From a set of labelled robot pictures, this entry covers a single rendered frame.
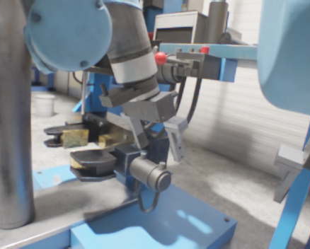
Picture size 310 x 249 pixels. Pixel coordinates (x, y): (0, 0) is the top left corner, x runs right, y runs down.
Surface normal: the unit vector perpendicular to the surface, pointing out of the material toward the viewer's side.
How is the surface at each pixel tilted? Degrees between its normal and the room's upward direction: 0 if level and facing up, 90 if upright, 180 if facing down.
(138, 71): 96
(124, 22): 92
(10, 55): 90
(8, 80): 90
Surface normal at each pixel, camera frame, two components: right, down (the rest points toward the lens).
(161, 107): 0.66, 0.15
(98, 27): 0.47, 0.34
